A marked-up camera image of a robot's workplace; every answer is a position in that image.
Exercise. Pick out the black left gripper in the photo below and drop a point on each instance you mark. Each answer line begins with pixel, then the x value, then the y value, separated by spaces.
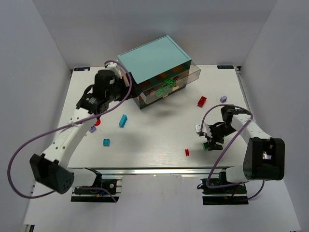
pixel 130 87

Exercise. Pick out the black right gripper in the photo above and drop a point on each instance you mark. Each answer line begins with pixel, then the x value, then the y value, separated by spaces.
pixel 213 139

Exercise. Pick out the green square lego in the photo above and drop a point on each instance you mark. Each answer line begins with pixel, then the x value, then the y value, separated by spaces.
pixel 205 146
pixel 162 90

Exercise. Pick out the red long lego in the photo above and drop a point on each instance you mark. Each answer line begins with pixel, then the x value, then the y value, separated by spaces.
pixel 201 101

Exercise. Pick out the transparent brown top drawer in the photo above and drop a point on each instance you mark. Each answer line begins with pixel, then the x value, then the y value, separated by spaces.
pixel 182 74

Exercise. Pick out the purple square lego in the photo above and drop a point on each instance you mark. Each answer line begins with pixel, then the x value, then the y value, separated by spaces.
pixel 92 129

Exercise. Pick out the green long lego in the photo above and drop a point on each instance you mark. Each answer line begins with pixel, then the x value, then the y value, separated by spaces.
pixel 170 82

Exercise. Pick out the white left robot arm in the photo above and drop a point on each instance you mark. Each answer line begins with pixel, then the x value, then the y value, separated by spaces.
pixel 51 167

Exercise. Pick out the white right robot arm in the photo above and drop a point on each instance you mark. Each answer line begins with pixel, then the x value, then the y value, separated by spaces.
pixel 265 156

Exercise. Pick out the small red lego piece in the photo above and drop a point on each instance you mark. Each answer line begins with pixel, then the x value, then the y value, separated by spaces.
pixel 187 152

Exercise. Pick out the long teal lego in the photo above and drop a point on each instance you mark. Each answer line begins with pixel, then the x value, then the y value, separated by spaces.
pixel 123 121

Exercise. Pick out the red rounded lego left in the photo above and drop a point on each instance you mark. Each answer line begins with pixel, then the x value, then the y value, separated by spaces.
pixel 98 122

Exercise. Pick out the teal drawer cabinet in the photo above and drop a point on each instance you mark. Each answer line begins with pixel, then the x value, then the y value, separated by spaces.
pixel 152 63

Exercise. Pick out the left blue label sticker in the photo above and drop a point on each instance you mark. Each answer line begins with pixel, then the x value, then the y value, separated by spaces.
pixel 81 69

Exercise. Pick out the blue label sticker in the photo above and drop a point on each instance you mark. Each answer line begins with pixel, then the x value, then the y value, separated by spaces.
pixel 81 69
pixel 225 66

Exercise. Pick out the teal square lego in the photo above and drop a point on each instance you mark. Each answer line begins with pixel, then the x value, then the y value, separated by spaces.
pixel 106 142

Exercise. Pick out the right blue label sticker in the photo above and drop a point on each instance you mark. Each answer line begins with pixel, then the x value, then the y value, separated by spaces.
pixel 225 66

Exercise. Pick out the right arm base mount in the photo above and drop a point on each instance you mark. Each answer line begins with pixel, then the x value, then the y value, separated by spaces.
pixel 235 195

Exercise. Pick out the aluminium table front rail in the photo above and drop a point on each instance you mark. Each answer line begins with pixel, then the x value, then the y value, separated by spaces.
pixel 154 171

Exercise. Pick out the aluminium table rail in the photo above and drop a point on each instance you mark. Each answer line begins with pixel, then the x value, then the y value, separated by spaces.
pixel 239 77
pixel 154 171

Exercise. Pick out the aluminium table right rail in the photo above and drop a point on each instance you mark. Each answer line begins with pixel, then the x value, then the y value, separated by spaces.
pixel 239 77

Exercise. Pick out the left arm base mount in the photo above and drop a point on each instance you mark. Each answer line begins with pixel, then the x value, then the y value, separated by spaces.
pixel 95 188

